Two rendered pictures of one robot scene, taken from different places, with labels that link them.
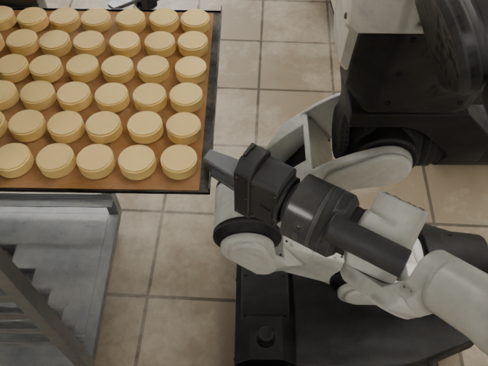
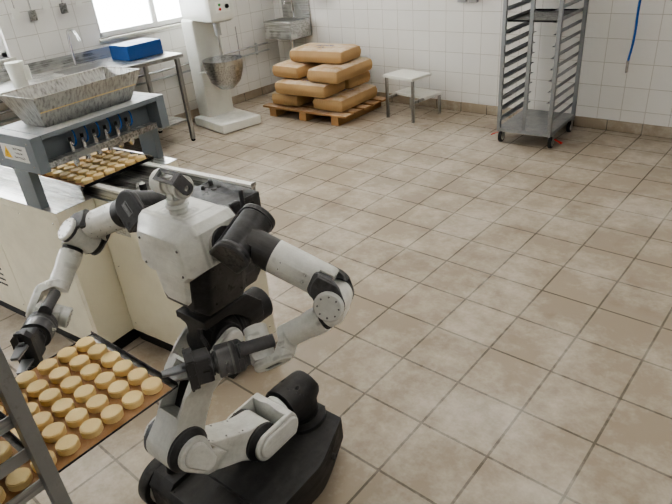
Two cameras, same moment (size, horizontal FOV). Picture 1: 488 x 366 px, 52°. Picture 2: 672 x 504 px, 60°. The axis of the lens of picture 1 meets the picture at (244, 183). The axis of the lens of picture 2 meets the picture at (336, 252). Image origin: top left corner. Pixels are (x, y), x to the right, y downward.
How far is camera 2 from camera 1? 102 cm
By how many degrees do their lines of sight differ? 44
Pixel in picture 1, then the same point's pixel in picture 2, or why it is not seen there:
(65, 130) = (81, 415)
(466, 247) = (294, 378)
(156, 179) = (148, 399)
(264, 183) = (200, 357)
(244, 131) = (96, 458)
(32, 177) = (85, 444)
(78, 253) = not seen: outside the picture
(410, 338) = (312, 451)
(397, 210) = (255, 328)
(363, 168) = not seen: hidden behind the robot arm
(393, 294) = (279, 349)
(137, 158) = (132, 396)
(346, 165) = not seen: hidden behind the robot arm
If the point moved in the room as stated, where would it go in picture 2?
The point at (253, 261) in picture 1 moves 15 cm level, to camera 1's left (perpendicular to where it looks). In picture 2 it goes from (202, 459) to (162, 495)
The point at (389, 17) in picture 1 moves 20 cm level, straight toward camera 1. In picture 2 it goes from (203, 265) to (235, 298)
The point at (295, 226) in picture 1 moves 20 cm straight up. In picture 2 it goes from (225, 363) to (211, 298)
